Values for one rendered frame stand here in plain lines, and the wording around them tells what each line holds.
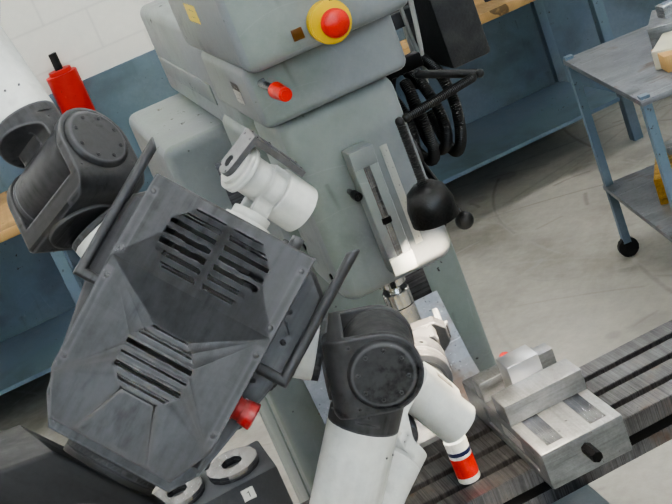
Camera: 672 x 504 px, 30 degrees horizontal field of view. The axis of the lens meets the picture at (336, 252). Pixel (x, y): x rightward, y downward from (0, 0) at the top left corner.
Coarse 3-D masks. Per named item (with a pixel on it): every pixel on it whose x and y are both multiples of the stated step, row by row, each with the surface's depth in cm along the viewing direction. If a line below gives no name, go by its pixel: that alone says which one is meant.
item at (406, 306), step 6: (408, 294) 207; (396, 300) 206; (402, 300) 206; (408, 300) 207; (390, 306) 207; (396, 306) 207; (402, 306) 207; (408, 306) 207; (414, 306) 208; (402, 312) 207; (408, 312) 207; (414, 312) 208; (408, 318) 207; (414, 318) 208; (420, 318) 209
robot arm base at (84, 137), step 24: (72, 120) 147; (96, 120) 150; (72, 144) 145; (96, 144) 147; (120, 144) 150; (72, 168) 144; (96, 168) 146; (120, 168) 148; (72, 192) 145; (96, 192) 146; (24, 216) 152; (48, 216) 148; (72, 216) 147; (96, 216) 150; (24, 240) 152; (48, 240) 150; (72, 240) 152
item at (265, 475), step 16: (240, 448) 211; (256, 448) 212; (224, 464) 209; (240, 464) 206; (256, 464) 206; (272, 464) 205; (192, 480) 207; (208, 480) 208; (224, 480) 204; (240, 480) 204; (256, 480) 203; (272, 480) 204; (160, 496) 206; (176, 496) 204; (192, 496) 202; (208, 496) 203; (224, 496) 202; (240, 496) 203; (256, 496) 204; (272, 496) 205; (288, 496) 206
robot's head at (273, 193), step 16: (256, 160) 153; (256, 176) 154; (272, 176) 155; (288, 176) 157; (240, 192) 156; (256, 192) 155; (272, 192) 155; (288, 192) 156; (304, 192) 157; (240, 208) 155; (256, 208) 155; (272, 208) 156; (288, 208) 156; (304, 208) 157; (256, 224) 154; (288, 224) 158
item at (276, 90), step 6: (258, 84) 179; (264, 84) 176; (270, 84) 172; (276, 84) 170; (282, 84) 170; (270, 90) 171; (276, 90) 168; (282, 90) 167; (288, 90) 168; (270, 96) 172; (276, 96) 168; (282, 96) 167; (288, 96) 167
